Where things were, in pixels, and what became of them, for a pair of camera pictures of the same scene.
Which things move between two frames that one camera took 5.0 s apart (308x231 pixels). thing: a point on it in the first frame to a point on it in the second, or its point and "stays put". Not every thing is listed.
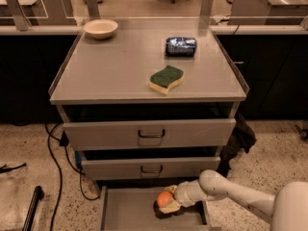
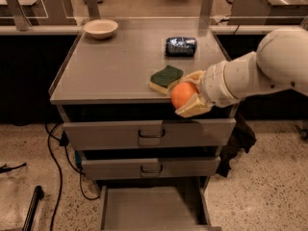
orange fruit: [164, 197] to [181, 91]
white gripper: [181, 194] to [214, 85]
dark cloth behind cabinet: [243, 138] stays put
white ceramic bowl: [101, 29] stays put
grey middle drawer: [148, 168] stays put
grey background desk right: [269, 5] stays put
